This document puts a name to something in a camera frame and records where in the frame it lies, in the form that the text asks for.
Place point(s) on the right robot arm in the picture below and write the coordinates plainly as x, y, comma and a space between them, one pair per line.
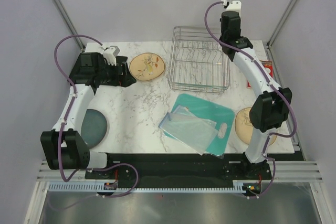
271, 107

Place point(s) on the light blue cable duct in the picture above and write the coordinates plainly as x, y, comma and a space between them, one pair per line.
104, 187

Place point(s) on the teal cutting board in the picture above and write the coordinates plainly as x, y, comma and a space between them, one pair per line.
220, 114

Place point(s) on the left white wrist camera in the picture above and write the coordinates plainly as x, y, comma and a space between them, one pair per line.
110, 54

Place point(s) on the beige bird plate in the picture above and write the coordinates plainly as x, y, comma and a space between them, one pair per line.
243, 126
147, 66

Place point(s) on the metal wire dish rack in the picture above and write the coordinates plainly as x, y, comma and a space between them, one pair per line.
197, 62

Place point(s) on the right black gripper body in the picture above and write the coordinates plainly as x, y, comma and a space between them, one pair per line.
221, 38

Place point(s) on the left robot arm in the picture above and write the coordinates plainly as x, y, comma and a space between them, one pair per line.
63, 146

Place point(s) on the red booklet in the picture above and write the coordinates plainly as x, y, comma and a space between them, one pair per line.
267, 72

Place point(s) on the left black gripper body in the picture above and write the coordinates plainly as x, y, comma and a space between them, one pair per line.
126, 85

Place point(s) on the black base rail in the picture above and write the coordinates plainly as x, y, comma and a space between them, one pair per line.
180, 170

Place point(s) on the black square plate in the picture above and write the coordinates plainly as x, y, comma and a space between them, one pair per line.
76, 66

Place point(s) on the dark teal plate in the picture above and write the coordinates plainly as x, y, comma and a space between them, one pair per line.
94, 128

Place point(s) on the clear plastic zip bag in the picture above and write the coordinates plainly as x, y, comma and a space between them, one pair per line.
194, 132

